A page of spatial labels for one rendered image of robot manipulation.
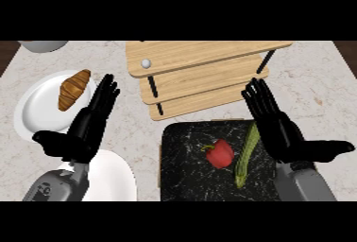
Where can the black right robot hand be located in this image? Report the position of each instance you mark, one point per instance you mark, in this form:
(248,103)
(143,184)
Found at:
(279,126)

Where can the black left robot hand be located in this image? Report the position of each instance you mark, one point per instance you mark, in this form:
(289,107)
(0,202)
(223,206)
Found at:
(85,126)

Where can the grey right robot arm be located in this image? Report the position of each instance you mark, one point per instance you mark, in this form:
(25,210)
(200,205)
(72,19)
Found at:
(301,182)

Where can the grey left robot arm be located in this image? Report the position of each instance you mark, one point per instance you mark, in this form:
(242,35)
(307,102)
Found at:
(57,184)

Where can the red bell pepper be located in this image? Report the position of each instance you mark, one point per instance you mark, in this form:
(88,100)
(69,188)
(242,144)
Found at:
(220,154)

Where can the wooden tiered shelf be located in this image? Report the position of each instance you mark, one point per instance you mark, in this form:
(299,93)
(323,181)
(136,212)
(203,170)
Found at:
(195,75)

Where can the black marble tray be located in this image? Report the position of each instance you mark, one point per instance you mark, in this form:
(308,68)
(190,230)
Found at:
(195,176)

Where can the white round plate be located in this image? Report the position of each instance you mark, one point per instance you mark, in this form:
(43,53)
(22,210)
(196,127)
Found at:
(41,107)

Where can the green cucumber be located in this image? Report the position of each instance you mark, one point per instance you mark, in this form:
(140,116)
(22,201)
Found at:
(246,154)

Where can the brown croissant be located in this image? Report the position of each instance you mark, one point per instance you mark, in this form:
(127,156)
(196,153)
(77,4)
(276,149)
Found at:
(72,89)

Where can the white rounded object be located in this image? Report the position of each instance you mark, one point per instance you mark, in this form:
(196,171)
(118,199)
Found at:
(113,179)

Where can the small white egg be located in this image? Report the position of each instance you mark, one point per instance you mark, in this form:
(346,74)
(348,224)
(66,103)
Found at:
(146,63)

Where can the grey round bowl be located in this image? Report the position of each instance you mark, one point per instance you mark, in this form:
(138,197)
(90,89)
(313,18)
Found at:
(43,46)

